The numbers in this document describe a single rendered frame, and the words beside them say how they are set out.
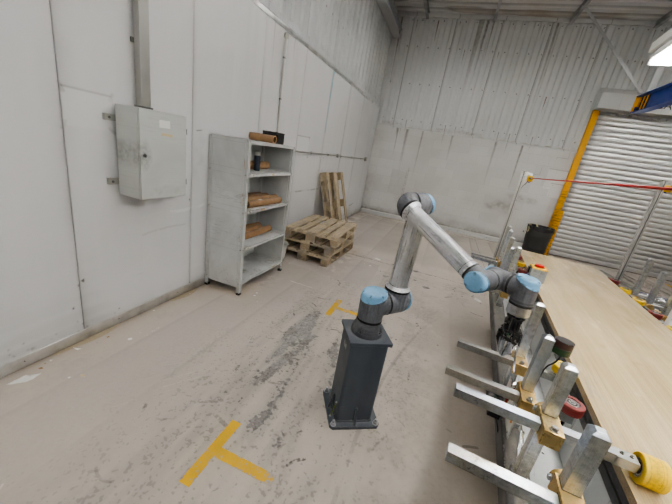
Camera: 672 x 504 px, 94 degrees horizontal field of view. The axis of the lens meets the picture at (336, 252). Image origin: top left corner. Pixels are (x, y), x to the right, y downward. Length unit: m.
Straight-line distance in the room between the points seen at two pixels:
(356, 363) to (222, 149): 2.27
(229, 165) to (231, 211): 0.43
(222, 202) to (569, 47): 8.20
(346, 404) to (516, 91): 8.21
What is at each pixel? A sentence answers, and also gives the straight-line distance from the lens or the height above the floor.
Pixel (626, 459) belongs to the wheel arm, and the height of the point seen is 0.96.
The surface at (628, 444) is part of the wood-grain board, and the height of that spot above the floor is 0.90.
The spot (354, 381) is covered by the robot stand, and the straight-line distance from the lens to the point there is 2.00.
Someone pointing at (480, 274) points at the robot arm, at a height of 1.22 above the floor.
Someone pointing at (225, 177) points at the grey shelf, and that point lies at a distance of 3.22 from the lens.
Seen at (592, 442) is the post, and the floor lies 1.11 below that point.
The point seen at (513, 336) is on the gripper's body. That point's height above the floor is 0.99.
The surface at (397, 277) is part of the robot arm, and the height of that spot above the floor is 0.96.
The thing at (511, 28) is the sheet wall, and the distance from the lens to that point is 9.46.
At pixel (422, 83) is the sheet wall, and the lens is 9.16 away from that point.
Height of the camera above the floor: 1.60
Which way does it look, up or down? 18 degrees down
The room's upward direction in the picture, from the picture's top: 10 degrees clockwise
